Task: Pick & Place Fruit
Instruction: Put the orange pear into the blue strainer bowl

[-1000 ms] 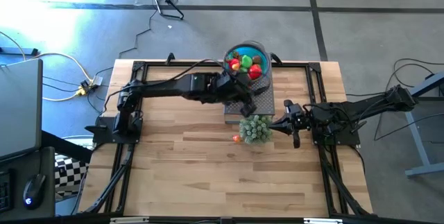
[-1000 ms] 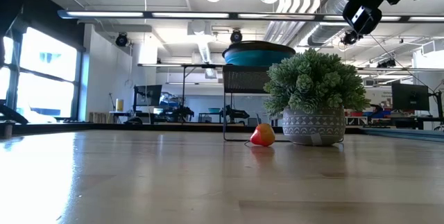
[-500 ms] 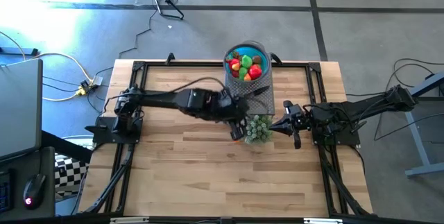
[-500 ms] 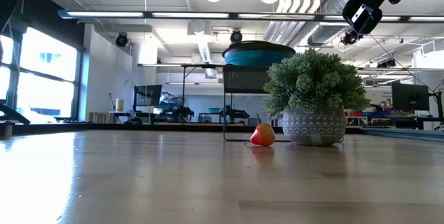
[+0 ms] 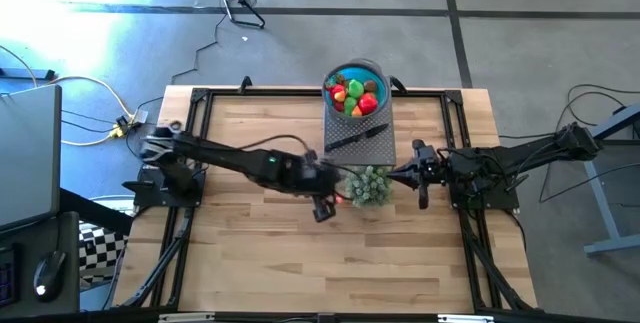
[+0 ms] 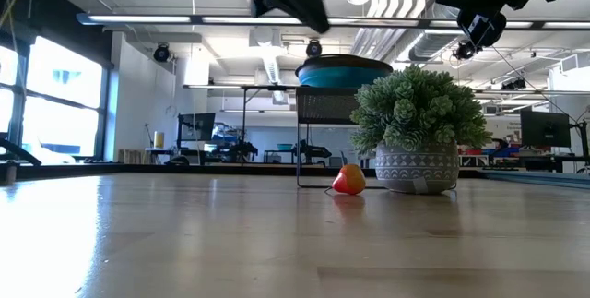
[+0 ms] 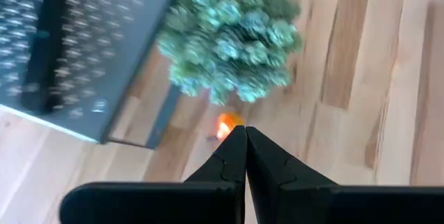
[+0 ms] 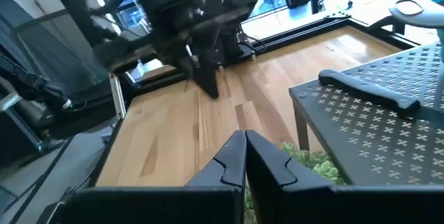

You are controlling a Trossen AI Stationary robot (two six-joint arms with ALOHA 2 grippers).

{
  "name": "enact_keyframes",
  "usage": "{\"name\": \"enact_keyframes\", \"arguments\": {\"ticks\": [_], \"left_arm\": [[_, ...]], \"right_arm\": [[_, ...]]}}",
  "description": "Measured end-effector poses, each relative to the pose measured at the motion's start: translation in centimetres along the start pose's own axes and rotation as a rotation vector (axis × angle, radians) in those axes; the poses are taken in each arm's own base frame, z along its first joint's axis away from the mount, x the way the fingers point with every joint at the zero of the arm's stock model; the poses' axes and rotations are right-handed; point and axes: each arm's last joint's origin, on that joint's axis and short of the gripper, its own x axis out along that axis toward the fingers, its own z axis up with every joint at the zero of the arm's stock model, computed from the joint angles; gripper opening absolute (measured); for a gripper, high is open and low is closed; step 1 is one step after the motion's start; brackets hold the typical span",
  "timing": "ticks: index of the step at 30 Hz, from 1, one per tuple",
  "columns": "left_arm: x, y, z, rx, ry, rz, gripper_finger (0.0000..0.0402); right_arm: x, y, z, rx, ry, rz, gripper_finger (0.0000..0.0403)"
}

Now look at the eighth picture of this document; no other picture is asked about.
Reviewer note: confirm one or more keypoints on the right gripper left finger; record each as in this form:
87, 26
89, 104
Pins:
208, 203

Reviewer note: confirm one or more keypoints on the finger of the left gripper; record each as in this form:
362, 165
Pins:
206, 78

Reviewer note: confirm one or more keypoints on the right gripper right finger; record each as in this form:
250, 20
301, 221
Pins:
295, 203

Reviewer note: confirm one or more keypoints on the green plant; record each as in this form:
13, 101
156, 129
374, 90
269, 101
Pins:
322, 168

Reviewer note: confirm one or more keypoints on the black kitchen knife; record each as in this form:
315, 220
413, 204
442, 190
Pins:
367, 92

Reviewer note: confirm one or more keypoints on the blue collapsible bowl grey rim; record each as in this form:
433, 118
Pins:
423, 14

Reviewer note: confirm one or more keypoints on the grey perforated metal stand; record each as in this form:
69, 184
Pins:
381, 130

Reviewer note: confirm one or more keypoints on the black table frame rails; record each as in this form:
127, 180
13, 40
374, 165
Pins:
295, 32

